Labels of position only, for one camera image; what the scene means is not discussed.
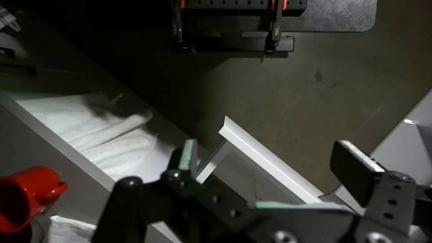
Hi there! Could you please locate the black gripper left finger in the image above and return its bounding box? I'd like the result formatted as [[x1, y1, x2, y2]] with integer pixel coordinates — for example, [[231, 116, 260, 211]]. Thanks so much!
[[165, 137, 200, 186]]

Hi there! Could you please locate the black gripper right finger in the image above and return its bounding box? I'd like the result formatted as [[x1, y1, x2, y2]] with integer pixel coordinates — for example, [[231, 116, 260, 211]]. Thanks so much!
[[330, 139, 388, 207]]

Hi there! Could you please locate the white fabric curtain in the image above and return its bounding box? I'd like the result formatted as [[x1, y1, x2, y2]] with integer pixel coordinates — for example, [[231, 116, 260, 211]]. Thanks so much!
[[15, 91, 181, 180]]

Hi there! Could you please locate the open white drawer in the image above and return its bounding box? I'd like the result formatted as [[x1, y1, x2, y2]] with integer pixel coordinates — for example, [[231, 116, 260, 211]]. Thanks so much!
[[195, 114, 326, 206]]

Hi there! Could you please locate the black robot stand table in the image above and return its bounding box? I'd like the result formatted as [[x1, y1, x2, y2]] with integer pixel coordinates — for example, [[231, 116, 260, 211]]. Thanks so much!
[[171, 0, 310, 58]]

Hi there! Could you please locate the grey floor mat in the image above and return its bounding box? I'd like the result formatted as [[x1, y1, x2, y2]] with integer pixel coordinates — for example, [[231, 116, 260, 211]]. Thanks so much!
[[288, 0, 378, 32]]

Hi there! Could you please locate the red mug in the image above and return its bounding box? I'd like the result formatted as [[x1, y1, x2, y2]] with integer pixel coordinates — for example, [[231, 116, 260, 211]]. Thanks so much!
[[0, 166, 69, 234]]

